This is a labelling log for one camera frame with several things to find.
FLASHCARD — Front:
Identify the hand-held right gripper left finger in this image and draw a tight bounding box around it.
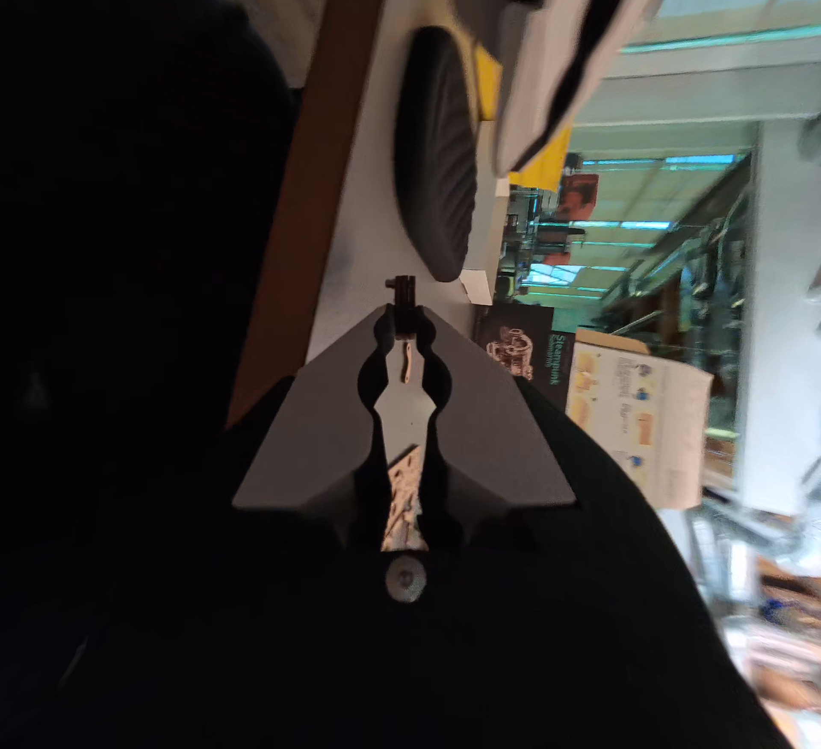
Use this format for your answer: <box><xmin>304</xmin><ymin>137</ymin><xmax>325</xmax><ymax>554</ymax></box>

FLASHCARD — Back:
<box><xmin>232</xmin><ymin>305</ymin><xmax>396</xmax><ymax>550</ymax></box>

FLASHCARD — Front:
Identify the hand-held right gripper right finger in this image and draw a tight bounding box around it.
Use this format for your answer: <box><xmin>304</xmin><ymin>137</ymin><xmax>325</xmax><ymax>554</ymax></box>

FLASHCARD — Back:
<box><xmin>410</xmin><ymin>305</ymin><xmax>576</xmax><ymax>550</ymax></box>

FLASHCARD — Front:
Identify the small wooden model part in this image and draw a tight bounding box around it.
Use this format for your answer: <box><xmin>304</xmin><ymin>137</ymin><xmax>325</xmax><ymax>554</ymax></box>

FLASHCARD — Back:
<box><xmin>385</xmin><ymin>275</ymin><xmax>418</xmax><ymax>385</ymax></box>

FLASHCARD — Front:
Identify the dark printed model kit box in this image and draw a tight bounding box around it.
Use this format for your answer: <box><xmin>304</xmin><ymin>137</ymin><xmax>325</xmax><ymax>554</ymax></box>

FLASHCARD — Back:
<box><xmin>473</xmin><ymin>305</ymin><xmax>573</xmax><ymax>411</ymax></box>

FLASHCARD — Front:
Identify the wooden parts sheet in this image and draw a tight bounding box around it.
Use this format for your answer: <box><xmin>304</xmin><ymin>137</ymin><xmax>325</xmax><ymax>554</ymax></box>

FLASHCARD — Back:
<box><xmin>382</xmin><ymin>444</ymin><xmax>428</xmax><ymax>552</ymax></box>

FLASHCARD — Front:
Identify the yellow box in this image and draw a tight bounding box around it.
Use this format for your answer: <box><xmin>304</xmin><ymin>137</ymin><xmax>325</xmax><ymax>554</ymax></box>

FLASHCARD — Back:
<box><xmin>473</xmin><ymin>46</ymin><xmax>573</xmax><ymax>192</ymax></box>

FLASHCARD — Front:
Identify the black oval cushion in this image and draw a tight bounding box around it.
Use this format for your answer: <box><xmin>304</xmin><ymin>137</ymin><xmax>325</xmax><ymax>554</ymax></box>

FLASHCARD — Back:
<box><xmin>393</xmin><ymin>26</ymin><xmax>480</xmax><ymax>283</ymax></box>

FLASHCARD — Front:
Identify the white instruction sheet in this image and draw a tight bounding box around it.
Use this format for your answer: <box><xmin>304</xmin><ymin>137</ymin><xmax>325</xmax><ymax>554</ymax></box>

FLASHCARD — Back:
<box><xmin>566</xmin><ymin>329</ymin><xmax>715</xmax><ymax>511</ymax></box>

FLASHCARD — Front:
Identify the dark clothing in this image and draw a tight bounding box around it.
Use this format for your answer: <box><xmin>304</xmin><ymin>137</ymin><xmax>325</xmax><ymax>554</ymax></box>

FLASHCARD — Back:
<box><xmin>0</xmin><ymin>0</ymin><xmax>304</xmax><ymax>749</ymax></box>

